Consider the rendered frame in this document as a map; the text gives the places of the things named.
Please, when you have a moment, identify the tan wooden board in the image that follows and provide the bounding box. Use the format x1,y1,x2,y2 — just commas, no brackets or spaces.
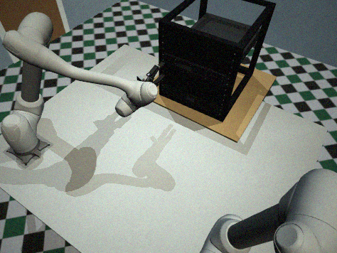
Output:
153,69,277,143

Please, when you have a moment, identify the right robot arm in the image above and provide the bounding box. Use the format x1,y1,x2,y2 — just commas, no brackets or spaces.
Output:
200,168,337,253

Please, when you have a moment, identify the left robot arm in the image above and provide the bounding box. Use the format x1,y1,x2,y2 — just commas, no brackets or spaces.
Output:
1,12,158,164

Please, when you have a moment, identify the black metal rack frame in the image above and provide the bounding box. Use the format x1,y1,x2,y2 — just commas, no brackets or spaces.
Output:
159,0,276,122

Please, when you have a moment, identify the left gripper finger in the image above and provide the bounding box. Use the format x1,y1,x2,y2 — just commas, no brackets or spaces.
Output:
153,74,165,87
146,62,165,82

